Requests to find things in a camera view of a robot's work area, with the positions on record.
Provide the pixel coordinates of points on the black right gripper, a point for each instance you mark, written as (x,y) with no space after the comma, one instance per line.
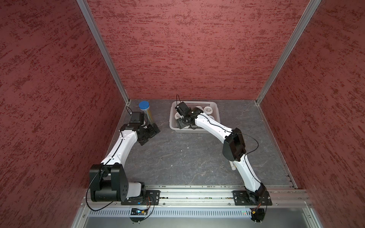
(181,123)

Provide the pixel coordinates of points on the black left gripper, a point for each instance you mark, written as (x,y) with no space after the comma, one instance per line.
(152,133)

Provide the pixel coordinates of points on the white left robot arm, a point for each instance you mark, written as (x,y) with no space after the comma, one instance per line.
(108,180)

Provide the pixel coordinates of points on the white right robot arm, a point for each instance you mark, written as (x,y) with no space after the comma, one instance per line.
(234,148)

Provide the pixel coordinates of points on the white perforated plastic basket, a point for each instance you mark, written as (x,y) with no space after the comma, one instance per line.
(192,104)

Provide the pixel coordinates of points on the blue-lidded clear tube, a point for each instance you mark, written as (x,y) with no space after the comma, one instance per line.
(145,107)

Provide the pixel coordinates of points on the white glue stick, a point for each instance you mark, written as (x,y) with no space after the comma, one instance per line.
(233,167)

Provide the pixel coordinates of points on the left green circuit board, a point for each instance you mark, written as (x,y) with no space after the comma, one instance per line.
(139,212)

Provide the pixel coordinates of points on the right black connector board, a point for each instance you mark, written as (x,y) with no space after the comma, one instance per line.
(258,215)

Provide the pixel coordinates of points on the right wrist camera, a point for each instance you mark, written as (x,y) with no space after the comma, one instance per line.
(182,109)

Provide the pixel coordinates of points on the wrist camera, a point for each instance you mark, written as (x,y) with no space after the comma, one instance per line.
(182,109)
(137,118)

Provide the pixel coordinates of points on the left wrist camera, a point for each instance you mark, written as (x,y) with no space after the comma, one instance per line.
(137,118)

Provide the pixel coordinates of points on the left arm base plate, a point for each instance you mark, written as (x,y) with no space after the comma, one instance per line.
(151,197)

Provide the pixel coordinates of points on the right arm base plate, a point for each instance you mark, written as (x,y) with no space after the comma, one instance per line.
(239,199)

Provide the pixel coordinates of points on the aluminium front rail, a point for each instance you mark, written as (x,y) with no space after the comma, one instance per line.
(222,197)

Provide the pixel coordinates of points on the left aluminium corner post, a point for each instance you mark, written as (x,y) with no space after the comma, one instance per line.
(86,11)

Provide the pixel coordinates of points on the aluminium corner post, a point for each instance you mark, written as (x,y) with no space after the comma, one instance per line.
(86,11)
(296,34)

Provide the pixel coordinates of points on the right aluminium corner post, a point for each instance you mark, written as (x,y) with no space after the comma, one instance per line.
(296,34)

